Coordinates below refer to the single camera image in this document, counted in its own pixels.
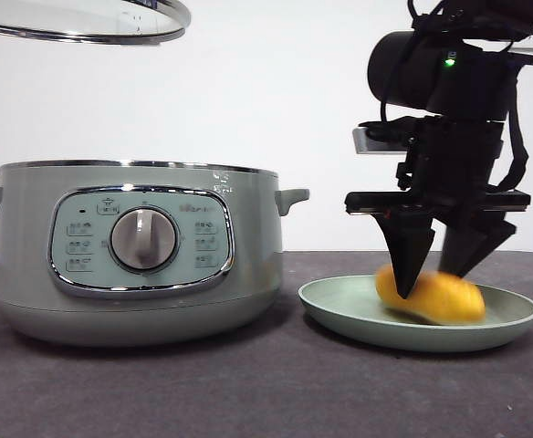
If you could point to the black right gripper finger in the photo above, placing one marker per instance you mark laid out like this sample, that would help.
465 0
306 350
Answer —
469 248
405 255

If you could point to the glass lid with green knob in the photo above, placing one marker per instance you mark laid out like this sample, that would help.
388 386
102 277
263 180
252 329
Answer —
88 23

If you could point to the pale green round plate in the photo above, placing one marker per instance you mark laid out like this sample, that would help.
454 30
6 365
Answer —
339 301

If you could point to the pale green electric steamer pot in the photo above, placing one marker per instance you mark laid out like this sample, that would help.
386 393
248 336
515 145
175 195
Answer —
257 228

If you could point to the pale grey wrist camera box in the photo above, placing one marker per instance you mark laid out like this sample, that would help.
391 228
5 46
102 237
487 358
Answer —
376 141

